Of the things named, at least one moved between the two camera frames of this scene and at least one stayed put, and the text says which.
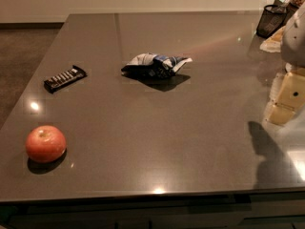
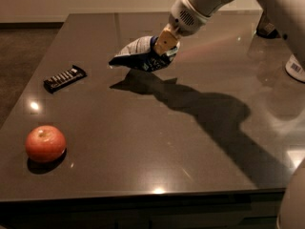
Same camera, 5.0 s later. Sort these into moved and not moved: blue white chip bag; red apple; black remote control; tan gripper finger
Moved: blue white chip bag; tan gripper finger
Not moved: black remote control; red apple
